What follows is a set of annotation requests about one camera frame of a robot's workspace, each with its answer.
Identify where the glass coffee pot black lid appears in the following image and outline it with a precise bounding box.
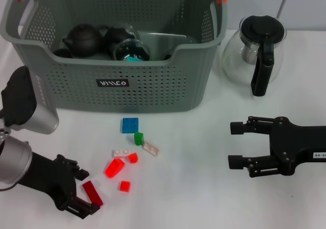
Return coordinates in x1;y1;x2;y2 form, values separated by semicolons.
221;14;287;97

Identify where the dark red toy brick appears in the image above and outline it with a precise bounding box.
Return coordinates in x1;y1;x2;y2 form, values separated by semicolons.
82;180;104;207

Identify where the small green toy brick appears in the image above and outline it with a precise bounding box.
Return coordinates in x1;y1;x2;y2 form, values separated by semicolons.
133;131;145;146

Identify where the black clay teapot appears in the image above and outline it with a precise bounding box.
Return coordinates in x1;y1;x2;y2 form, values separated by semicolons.
62;23;109;59

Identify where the white two-stud toy brick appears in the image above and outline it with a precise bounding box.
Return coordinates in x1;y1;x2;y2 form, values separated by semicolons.
112;149;135;159

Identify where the left wrist camera housing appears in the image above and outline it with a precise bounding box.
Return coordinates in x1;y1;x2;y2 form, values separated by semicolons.
1;66;60;135

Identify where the grey perforated plastic storage bin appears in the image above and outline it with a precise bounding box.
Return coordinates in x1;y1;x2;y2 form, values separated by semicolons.
0;0;229;114

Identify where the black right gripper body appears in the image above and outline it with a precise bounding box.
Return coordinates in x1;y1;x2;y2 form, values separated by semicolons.
269;116;326;176

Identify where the red sloped toy brick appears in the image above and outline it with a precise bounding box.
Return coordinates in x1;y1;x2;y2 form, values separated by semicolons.
104;158;125;178

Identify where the blue square toy brick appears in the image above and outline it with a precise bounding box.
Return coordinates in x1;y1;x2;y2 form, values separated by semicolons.
120;117;140;134

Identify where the clear whitish toy brick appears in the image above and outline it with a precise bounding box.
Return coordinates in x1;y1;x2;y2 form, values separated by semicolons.
142;141;162;158

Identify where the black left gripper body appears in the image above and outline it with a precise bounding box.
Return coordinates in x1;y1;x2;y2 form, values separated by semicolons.
17;152;78;211

